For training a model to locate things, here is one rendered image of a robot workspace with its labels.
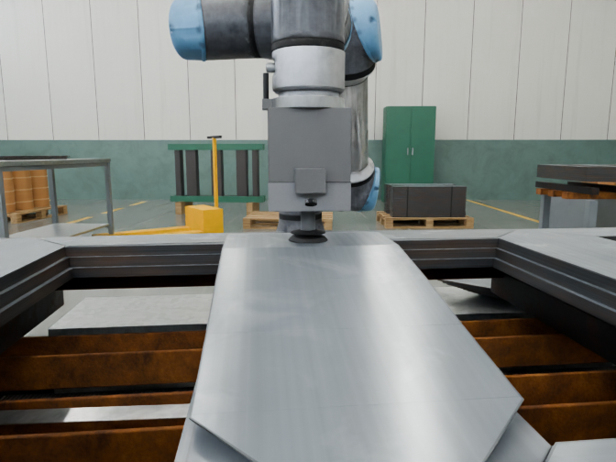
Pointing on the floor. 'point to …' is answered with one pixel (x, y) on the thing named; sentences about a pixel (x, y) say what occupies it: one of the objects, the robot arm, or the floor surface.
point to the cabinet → (408, 145)
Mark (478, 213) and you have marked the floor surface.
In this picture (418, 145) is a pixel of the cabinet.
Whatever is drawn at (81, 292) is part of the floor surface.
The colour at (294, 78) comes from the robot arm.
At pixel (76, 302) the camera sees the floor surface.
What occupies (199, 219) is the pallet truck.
